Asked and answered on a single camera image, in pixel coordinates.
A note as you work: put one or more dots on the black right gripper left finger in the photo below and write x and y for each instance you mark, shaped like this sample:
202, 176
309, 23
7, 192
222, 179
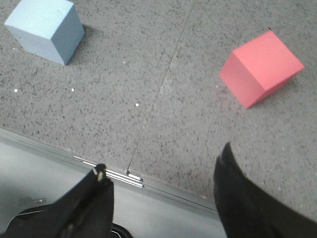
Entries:
86, 211

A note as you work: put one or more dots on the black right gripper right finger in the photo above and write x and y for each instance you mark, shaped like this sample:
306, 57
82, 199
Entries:
247, 211

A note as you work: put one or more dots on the blue smooth foam block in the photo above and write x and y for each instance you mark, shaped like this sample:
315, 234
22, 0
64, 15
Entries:
47, 28

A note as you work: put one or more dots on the red foam block right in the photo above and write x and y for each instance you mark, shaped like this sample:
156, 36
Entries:
259, 68

